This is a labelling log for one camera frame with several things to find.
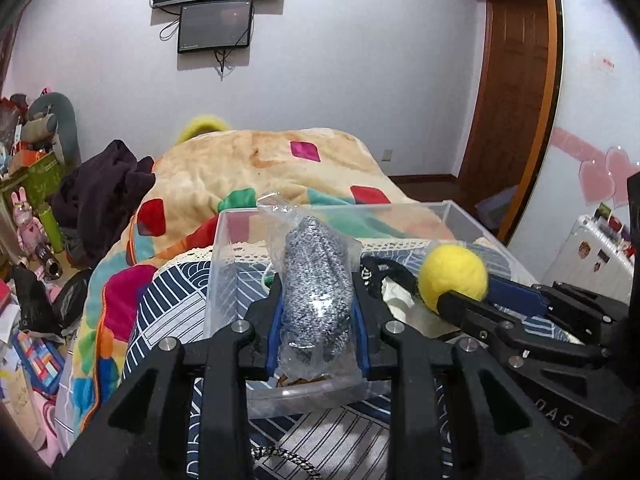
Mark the white suitcase with stickers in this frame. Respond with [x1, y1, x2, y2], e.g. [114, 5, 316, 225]
[541, 214, 634, 304]

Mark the yellow felt ball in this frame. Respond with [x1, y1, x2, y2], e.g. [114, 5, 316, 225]
[418, 244, 488, 312]

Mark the dark purple clothing pile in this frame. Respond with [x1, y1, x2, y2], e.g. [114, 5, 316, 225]
[51, 140, 155, 268]

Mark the blue white patterned bedspread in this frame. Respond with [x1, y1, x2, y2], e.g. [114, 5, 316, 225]
[122, 237, 534, 479]

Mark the grey knitted item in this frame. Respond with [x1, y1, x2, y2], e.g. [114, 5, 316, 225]
[257, 193, 361, 382]

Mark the yellow green plush pillow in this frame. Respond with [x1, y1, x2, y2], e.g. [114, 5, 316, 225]
[176, 115, 231, 145]

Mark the green cardboard box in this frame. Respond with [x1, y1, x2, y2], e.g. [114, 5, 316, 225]
[1, 153, 65, 262]

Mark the beige colourful plush blanket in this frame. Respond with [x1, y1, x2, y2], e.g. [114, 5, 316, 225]
[70, 128, 409, 432]

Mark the grey plush toy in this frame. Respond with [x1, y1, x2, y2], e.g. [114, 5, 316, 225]
[21, 92, 81, 168]

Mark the pink rabbit toy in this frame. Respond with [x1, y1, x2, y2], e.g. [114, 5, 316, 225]
[11, 186, 50, 266]

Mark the small black wall monitor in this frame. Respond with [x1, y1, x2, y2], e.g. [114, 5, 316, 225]
[177, 1, 254, 54]

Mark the clear plastic storage box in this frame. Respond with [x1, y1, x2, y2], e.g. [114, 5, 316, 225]
[204, 200, 534, 418]

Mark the brown wooden door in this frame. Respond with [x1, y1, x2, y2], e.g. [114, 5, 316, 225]
[458, 0, 560, 242]

